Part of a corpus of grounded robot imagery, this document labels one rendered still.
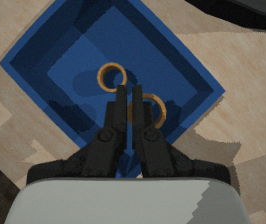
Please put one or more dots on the blue square tray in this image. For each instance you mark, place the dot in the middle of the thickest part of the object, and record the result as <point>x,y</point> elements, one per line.
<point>56,63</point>

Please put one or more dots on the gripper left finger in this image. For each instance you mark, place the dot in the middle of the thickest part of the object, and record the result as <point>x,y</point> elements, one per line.
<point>94,159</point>

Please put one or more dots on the bronze bushing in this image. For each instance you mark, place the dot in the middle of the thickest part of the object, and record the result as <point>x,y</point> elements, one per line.
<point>105,68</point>
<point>159,102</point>

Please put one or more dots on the grey round turning table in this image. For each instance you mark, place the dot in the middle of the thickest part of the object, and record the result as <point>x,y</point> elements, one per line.
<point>244,13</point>

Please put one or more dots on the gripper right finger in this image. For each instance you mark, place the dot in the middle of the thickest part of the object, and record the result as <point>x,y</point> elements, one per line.
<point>158,158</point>

